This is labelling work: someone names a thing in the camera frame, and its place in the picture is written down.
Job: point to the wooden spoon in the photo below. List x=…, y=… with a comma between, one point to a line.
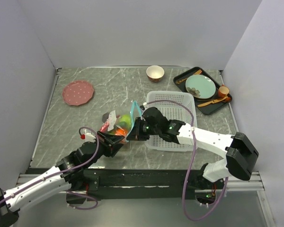
x=222, y=99

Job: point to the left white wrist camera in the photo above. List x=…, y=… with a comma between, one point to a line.
x=88, y=137

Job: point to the orange fruit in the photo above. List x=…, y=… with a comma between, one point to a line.
x=121, y=132

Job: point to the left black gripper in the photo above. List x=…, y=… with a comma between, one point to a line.
x=111, y=145

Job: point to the dark brown fruit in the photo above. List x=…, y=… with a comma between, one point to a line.
x=105, y=117

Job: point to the orange cup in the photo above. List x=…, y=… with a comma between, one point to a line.
x=223, y=91

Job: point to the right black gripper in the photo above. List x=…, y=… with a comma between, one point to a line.
x=136, y=134

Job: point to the black tray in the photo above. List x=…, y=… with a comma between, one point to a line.
x=180, y=80

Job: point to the clear zip bag blue zipper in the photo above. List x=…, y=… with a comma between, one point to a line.
x=132, y=109

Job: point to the white plastic basket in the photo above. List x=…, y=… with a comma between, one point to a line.
x=174, y=106

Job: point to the pink dotted plate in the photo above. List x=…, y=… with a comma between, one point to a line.
x=77, y=93

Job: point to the red chili pepper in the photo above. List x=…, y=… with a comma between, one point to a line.
x=104, y=127

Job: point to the aluminium rail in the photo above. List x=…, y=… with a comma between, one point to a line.
x=255, y=184

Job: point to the green apple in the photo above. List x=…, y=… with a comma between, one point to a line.
x=125, y=119

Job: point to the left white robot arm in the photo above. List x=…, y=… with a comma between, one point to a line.
x=65, y=175

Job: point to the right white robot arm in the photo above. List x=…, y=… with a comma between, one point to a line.
x=238, y=154

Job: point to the white and red bowl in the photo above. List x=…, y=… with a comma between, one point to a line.
x=155, y=73

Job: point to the light green plate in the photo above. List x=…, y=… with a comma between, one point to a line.
x=200, y=86

